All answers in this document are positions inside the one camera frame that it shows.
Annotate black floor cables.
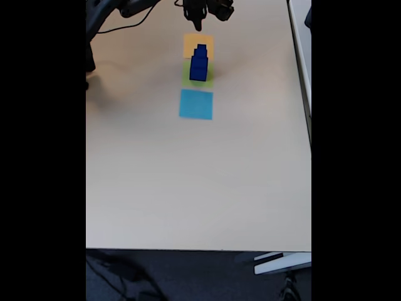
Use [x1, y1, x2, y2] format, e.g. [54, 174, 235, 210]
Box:
[86, 252, 164, 301]

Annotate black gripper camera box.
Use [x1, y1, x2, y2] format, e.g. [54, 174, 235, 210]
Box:
[207, 0, 236, 22]

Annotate light blue paper square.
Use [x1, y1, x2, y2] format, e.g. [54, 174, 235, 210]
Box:
[178, 88, 214, 121]

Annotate white neighbouring desk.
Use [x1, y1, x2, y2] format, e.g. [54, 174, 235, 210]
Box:
[286, 0, 312, 151]

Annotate black camera cable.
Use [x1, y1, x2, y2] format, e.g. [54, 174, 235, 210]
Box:
[96, 0, 185, 34]

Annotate green paper square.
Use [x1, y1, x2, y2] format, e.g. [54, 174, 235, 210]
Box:
[181, 59, 216, 88]

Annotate large blue cube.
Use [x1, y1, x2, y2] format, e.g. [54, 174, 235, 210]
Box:
[189, 57, 209, 82]

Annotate orange paper square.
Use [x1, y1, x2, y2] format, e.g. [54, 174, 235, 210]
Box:
[183, 33, 216, 60]

